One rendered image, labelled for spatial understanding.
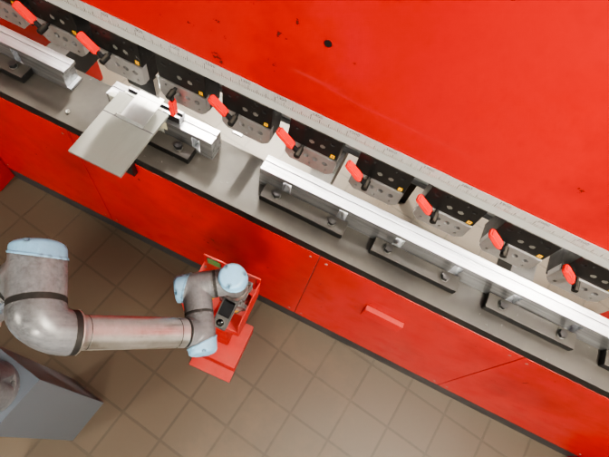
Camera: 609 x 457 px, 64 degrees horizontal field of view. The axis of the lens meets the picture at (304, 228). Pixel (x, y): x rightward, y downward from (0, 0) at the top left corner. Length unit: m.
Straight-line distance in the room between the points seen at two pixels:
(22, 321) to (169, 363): 1.32
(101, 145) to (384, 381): 1.61
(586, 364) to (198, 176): 1.38
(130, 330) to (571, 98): 1.00
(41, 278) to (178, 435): 1.35
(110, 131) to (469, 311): 1.26
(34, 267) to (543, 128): 1.04
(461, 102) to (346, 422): 1.67
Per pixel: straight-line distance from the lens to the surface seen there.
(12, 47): 1.97
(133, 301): 2.44
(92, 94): 1.89
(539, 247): 1.37
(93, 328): 1.14
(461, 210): 1.31
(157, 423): 2.33
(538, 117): 1.03
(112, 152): 1.59
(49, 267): 1.12
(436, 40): 0.96
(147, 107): 1.66
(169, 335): 1.22
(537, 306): 1.67
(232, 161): 1.68
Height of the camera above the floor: 2.30
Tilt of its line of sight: 64 degrees down
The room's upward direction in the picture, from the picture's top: 18 degrees clockwise
